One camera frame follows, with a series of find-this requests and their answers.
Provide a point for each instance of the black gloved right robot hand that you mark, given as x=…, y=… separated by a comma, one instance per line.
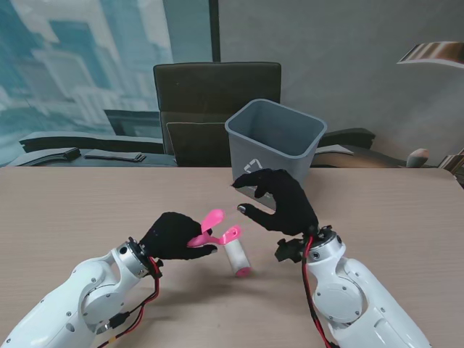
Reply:
x=290, y=210

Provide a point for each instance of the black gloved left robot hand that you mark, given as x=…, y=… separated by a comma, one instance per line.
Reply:
x=170, y=235

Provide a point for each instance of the white lint roll refill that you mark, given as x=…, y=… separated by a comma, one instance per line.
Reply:
x=237, y=259

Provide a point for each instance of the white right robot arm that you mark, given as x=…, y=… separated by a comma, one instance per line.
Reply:
x=344, y=297

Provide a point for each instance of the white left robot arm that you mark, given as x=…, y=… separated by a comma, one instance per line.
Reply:
x=83, y=297

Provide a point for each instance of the grey plastic waste bin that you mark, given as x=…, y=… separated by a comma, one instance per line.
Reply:
x=275, y=145

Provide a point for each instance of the black armrest chair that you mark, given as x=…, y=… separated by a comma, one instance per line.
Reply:
x=348, y=136

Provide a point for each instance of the dark brown office chair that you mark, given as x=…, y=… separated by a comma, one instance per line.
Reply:
x=203, y=94

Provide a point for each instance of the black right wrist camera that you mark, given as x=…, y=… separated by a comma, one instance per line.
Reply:
x=288, y=250

